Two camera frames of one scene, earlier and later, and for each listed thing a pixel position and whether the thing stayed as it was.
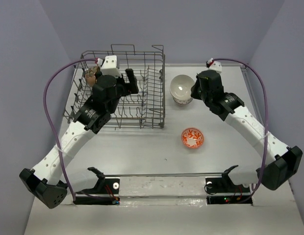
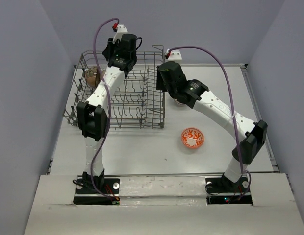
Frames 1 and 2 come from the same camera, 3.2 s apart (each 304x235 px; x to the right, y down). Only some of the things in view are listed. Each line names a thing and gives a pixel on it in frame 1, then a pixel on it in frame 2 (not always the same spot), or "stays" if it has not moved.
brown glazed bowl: x=90 y=76 stays
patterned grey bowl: x=182 y=102 stays
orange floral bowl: x=192 y=138 stays
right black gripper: x=194 y=94 → x=161 y=84
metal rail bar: x=214 y=174 stays
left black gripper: x=133 y=82 → x=107 y=52
